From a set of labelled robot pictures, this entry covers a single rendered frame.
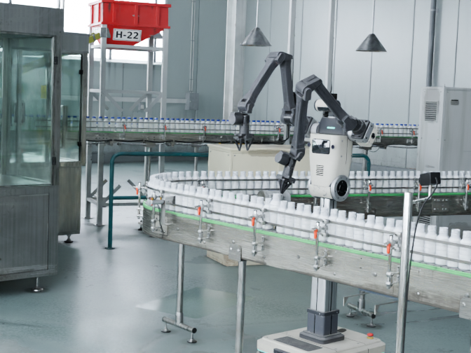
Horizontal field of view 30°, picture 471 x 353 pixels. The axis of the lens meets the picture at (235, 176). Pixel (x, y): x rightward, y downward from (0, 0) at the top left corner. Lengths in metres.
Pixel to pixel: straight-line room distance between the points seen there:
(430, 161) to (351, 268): 6.42
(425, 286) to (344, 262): 0.48
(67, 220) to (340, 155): 5.15
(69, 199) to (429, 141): 4.22
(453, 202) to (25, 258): 3.48
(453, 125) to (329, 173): 5.50
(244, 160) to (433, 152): 2.75
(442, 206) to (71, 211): 4.36
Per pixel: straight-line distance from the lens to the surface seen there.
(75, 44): 9.69
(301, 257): 4.48
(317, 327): 5.36
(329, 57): 11.16
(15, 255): 7.36
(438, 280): 3.95
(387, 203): 6.82
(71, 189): 9.76
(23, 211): 7.33
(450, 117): 10.51
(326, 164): 5.16
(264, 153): 8.78
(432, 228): 3.99
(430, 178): 3.41
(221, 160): 8.83
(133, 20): 11.17
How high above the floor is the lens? 1.72
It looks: 5 degrees down
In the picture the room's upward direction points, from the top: 2 degrees clockwise
